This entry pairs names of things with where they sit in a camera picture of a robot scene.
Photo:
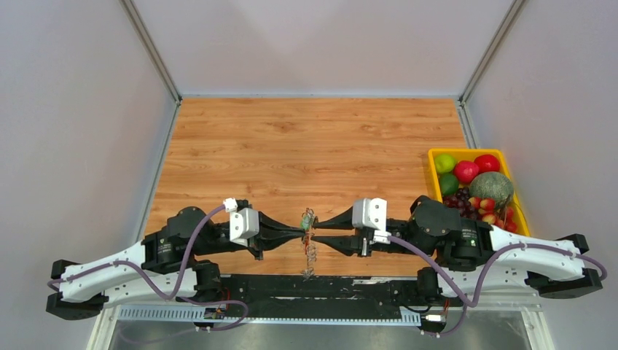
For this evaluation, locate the red apple right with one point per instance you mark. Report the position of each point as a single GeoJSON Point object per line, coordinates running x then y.
{"type": "Point", "coordinates": [487, 163]}

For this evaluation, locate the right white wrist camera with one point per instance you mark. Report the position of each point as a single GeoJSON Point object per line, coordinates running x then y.
{"type": "Point", "coordinates": [372, 213]}

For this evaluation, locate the red handled metal key organizer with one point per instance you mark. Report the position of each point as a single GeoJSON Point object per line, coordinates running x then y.
{"type": "Point", "coordinates": [309, 249]}

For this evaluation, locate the red apple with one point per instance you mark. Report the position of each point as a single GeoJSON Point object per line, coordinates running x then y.
{"type": "Point", "coordinates": [465, 171]}
{"type": "Point", "coordinates": [487, 163]}

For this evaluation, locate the green netted melon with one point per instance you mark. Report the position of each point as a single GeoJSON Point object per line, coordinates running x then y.
{"type": "Point", "coordinates": [493, 185]}

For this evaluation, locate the small red peaches cluster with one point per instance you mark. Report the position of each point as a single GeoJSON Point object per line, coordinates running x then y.
{"type": "Point", "coordinates": [487, 210]}

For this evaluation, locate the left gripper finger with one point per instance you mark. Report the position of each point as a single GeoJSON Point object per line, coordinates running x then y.
{"type": "Point", "coordinates": [269, 223]}
{"type": "Point", "coordinates": [274, 243]}

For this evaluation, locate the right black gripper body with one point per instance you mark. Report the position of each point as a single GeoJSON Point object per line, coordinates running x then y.
{"type": "Point", "coordinates": [367, 245]}

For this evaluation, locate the yellow plastic fruit bin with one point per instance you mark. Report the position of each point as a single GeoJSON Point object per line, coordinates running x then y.
{"type": "Point", "coordinates": [470, 154]}

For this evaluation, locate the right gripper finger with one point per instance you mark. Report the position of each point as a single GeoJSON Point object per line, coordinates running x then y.
{"type": "Point", "coordinates": [342, 221]}
{"type": "Point", "coordinates": [347, 245]}

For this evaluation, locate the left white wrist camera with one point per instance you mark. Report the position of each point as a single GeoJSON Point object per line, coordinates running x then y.
{"type": "Point", "coordinates": [243, 221]}

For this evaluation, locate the dark green lime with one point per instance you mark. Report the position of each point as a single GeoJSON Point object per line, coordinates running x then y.
{"type": "Point", "coordinates": [448, 184]}

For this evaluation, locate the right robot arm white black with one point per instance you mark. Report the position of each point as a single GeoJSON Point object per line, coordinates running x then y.
{"type": "Point", "coordinates": [465, 257]}

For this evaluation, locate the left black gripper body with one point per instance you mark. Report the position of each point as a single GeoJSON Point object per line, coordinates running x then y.
{"type": "Point", "coordinates": [256, 246]}

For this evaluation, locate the purple grape bunch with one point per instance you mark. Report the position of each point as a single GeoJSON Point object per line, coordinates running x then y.
{"type": "Point", "coordinates": [467, 205]}

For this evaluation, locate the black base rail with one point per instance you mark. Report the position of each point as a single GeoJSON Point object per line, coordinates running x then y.
{"type": "Point", "coordinates": [331, 297]}

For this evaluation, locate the light green apple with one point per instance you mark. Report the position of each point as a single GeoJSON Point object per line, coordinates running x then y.
{"type": "Point", "coordinates": [444, 163]}

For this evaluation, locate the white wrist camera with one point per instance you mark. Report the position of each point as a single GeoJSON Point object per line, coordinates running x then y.
{"type": "Point", "coordinates": [243, 221]}
{"type": "Point", "coordinates": [372, 213]}

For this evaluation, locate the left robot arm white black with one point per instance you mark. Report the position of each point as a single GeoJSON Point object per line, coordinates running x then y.
{"type": "Point", "coordinates": [164, 265]}

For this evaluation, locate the red apple left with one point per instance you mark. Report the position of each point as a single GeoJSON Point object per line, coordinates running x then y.
{"type": "Point", "coordinates": [465, 171]}

